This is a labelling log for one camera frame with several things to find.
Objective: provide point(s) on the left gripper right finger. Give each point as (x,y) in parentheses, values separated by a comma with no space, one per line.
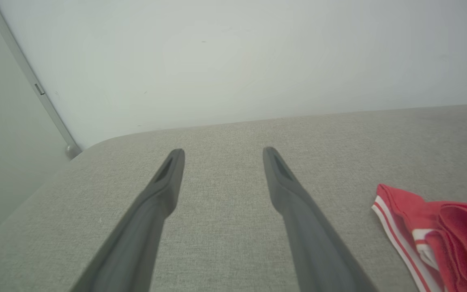
(314,243)

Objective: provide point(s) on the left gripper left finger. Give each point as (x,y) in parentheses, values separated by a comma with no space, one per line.
(144,235)

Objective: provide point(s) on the red white basketball jersey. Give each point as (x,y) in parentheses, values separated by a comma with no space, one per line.
(460,243)

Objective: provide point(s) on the grey metal wall rail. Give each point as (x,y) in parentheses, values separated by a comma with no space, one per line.
(26,69)

